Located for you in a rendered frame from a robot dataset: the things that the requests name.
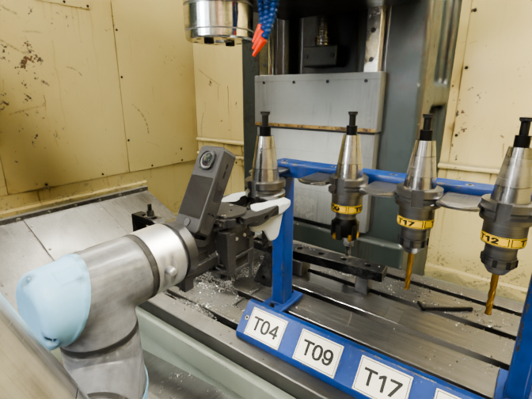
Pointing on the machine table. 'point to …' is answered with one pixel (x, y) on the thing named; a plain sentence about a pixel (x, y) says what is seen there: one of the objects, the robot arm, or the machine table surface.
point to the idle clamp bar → (366, 275)
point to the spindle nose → (218, 21)
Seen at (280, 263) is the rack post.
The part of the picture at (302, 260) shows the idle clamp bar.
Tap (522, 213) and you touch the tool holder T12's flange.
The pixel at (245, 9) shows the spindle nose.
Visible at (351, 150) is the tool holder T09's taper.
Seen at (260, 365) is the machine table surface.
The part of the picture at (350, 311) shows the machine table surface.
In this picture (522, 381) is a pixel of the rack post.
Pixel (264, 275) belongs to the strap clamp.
